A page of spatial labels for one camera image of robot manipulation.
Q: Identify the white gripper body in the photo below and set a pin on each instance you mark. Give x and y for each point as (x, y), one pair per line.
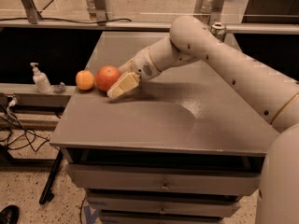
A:
(139, 64)

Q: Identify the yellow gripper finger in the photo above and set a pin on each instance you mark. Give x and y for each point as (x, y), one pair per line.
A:
(126, 82)

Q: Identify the red apple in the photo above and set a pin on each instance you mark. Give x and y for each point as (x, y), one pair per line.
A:
(106, 77)

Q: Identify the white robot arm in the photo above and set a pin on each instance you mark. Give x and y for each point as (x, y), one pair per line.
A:
(272, 95)

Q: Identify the orange fruit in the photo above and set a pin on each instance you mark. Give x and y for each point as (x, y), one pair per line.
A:
(85, 80)

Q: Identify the small grey metal object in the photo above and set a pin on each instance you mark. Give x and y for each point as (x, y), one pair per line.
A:
(60, 88)

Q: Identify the white pump bottle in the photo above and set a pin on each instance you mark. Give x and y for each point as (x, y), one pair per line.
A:
(40, 79)

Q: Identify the grey side ledge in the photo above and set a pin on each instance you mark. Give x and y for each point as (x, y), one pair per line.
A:
(28, 95)

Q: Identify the black floor bar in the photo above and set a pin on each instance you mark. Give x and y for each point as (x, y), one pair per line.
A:
(47, 194)

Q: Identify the top grey drawer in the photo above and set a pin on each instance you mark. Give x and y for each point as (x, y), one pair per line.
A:
(162, 180)

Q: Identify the grey drawer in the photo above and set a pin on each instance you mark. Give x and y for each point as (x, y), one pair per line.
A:
(162, 180)
(164, 203)

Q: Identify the middle grey drawer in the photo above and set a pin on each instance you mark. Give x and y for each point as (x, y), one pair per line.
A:
(164, 203)

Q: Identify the black shoe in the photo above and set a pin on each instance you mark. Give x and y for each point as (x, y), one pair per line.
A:
(10, 215)

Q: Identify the middle metal bracket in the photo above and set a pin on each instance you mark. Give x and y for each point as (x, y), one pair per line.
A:
(97, 10)

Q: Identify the metal bracket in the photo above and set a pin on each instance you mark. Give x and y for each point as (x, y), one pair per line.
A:
(97, 10)
(33, 16)
(208, 11)

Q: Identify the right metal bracket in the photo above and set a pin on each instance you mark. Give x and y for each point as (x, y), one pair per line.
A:
(208, 11)

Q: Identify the left metal bracket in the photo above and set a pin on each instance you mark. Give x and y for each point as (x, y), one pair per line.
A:
(33, 16)

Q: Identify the grey metal rail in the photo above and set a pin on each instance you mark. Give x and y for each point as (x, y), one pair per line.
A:
(239, 28)

